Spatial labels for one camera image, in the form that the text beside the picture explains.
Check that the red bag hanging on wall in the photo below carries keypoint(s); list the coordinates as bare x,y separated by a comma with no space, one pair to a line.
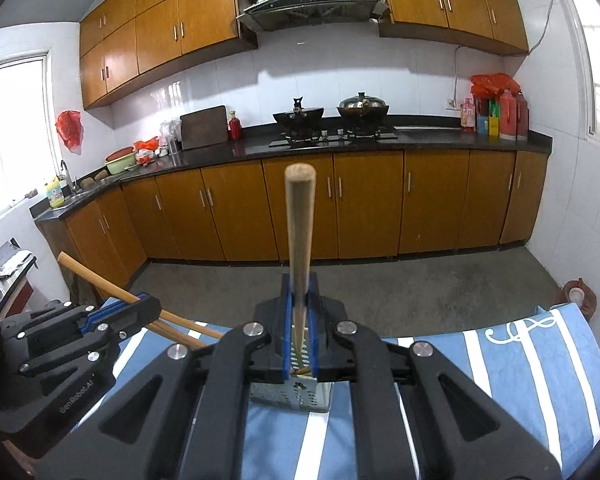
70,130

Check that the red plastic bag on counter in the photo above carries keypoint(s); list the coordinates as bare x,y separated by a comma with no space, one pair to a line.
491,86

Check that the steel range hood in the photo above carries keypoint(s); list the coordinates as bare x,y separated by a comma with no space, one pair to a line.
272,15

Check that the black wok with lid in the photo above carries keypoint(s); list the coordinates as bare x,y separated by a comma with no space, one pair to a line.
363,112

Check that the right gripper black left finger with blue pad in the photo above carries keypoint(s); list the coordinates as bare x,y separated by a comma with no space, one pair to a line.
183,415

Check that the black gas stove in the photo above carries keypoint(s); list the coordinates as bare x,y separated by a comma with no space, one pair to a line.
337,136

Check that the red bottle on counter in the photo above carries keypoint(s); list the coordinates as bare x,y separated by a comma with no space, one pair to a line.
234,127

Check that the yellow dish soap bottle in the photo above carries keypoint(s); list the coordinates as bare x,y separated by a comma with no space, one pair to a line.
54,193

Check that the black stone countertop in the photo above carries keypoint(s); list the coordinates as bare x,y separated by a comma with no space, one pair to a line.
403,133

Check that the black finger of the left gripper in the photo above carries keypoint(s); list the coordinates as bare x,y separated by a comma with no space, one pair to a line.
120,320

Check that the blue white striped cloth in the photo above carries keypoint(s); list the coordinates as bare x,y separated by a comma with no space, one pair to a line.
544,370

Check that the green bowl red lid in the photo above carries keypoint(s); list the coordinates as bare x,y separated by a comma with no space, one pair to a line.
120,160

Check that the black pot with utensils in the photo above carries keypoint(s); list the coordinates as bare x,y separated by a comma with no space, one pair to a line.
301,122

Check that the upper wooden wall cabinets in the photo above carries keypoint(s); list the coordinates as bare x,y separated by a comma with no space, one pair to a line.
127,44

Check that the green plastic utensil holder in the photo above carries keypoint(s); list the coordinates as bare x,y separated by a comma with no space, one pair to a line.
300,392

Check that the wooden chopstick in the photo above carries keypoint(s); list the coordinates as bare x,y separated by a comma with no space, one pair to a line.
162,326
300,181

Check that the lower wooden kitchen cabinets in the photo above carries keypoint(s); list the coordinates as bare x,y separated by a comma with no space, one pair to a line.
329,206

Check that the dark wooden cutting board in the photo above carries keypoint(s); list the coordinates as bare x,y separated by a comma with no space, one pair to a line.
204,128

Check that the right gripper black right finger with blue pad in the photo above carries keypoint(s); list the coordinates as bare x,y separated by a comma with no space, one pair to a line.
416,415

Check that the red oil jug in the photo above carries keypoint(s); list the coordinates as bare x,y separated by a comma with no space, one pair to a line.
508,116

